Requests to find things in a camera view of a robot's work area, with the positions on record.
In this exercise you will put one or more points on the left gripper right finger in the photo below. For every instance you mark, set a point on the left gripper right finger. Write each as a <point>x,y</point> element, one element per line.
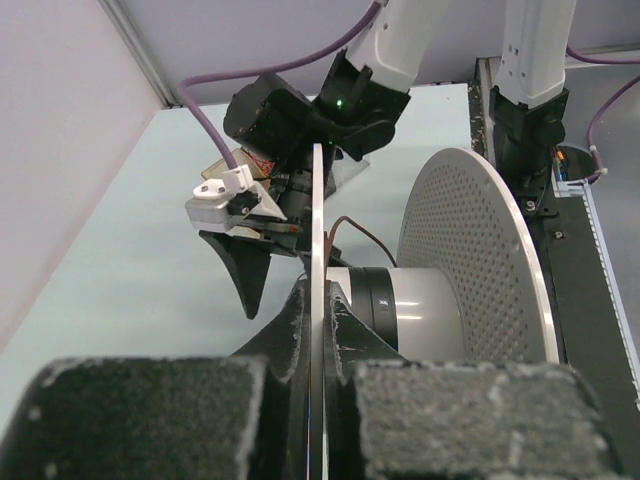
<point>391,418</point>

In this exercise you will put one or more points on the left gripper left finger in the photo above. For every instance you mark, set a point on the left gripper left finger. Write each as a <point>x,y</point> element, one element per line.
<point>238,417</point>

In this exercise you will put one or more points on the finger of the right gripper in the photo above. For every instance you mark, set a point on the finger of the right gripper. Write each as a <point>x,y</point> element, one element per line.
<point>335,258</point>
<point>247,264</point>

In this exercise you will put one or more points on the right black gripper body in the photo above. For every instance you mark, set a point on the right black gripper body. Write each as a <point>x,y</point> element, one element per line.
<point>292,237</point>

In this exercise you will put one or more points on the white perforated cable spool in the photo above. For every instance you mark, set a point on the white perforated cable spool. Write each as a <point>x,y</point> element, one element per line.
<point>467,284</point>

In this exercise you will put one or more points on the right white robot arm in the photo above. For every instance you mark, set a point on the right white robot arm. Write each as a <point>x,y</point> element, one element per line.
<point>367,88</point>

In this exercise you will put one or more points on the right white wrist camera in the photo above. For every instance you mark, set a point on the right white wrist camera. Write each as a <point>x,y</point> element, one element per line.
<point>219,204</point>

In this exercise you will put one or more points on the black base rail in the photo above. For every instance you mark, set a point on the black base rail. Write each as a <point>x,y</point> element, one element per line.
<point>575,250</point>

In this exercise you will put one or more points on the white slotted cable duct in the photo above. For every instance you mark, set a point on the white slotted cable duct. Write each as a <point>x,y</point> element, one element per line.
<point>564,187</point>

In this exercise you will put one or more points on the left aluminium corner post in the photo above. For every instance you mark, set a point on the left aluminium corner post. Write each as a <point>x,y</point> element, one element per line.
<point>142,53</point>

